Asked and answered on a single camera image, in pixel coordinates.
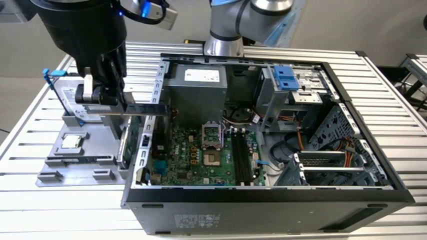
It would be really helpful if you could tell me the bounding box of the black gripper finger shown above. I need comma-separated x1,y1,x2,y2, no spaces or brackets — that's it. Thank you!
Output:
75,66,102,105
78,48,128,106

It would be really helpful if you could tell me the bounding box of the hard disk in blue carrier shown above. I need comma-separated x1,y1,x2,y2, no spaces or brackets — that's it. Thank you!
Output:
42,69,104,126

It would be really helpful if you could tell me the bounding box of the grey parts rack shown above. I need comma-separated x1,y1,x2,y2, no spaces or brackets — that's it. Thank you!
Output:
35,92,148,188

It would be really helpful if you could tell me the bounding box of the silver CPU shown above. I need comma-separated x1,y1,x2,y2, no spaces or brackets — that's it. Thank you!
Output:
62,136,84,150

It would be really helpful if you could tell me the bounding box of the green graphics card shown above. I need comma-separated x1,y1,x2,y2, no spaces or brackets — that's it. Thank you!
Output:
115,91,147,173

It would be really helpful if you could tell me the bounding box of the grey power supply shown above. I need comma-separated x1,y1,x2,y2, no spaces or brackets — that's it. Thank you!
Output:
163,63,228,126

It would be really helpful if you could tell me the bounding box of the metal socket cover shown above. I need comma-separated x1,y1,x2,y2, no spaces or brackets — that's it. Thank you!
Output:
200,121,224,149

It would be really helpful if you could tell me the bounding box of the round black fan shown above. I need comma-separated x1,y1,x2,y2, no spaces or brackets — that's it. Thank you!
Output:
226,107,255,123

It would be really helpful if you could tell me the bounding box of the green motherboard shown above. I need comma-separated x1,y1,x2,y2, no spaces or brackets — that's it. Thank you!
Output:
148,126,269,187

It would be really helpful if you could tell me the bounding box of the CPU socket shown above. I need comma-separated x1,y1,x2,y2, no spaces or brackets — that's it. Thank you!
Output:
202,149,223,168

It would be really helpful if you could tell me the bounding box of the grey metal drive cage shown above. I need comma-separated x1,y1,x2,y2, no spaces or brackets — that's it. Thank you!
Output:
256,63,338,131

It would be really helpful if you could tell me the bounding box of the blue drive latch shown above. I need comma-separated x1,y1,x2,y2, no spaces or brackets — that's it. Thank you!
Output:
273,66,299,91

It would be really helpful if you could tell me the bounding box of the black PC case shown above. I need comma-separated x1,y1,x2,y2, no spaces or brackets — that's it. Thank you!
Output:
119,52,417,236

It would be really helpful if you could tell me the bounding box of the metal disk bay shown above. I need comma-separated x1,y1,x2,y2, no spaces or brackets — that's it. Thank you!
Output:
293,149,391,187

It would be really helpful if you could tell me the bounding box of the slatted metal side table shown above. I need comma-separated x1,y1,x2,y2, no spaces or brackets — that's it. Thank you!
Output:
393,53,427,112

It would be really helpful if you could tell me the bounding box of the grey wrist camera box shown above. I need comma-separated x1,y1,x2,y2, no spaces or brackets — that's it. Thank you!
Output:
131,0,179,31

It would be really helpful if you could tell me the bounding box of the white purple fan wire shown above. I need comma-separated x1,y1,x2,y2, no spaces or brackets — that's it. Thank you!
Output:
222,119,255,131

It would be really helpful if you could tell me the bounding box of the short coloured wire bundle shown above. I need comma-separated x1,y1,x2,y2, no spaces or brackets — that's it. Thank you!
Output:
279,112,299,123

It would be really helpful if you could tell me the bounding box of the black cable loop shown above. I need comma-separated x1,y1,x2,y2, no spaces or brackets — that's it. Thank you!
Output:
269,133,303,173

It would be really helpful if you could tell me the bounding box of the thin orange wire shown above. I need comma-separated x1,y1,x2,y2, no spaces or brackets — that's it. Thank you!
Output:
295,119,306,151

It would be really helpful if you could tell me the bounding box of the red yellow orange wire bundle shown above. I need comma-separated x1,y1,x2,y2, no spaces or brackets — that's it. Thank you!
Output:
337,138,355,168

